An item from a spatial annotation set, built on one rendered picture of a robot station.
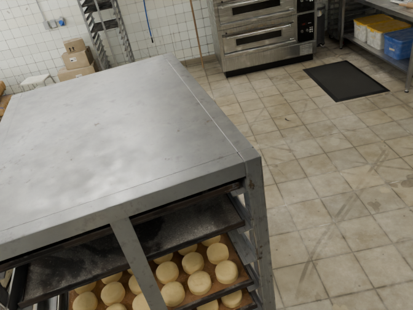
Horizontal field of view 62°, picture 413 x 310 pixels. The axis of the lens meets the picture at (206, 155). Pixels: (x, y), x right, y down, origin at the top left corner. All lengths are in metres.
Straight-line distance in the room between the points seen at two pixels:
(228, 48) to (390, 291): 3.95
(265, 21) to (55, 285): 5.06
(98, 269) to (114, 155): 0.20
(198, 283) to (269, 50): 5.01
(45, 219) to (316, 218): 2.58
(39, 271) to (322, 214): 2.53
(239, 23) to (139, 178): 4.80
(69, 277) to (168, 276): 0.23
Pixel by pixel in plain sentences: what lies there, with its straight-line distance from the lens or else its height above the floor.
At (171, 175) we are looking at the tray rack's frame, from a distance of 0.54.
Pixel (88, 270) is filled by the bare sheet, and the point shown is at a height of 1.67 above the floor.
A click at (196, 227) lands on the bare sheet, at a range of 0.65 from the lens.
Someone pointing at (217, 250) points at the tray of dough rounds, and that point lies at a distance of 0.82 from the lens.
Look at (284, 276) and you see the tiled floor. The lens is 2.61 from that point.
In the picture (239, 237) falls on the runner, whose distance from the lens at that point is 0.74.
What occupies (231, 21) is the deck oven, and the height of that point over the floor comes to 0.86.
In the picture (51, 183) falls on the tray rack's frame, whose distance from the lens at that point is 0.63.
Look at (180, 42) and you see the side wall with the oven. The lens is 6.36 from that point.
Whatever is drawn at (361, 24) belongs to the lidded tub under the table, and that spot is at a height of 0.48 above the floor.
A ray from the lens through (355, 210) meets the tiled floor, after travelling 3.07.
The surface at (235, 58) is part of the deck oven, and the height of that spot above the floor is 0.30.
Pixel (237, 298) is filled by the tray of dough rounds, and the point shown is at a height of 1.42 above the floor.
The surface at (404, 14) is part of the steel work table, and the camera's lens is 4.70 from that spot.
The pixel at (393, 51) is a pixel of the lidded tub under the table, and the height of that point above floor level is 0.32.
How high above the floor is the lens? 2.14
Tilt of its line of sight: 34 degrees down
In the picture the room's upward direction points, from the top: 12 degrees counter-clockwise
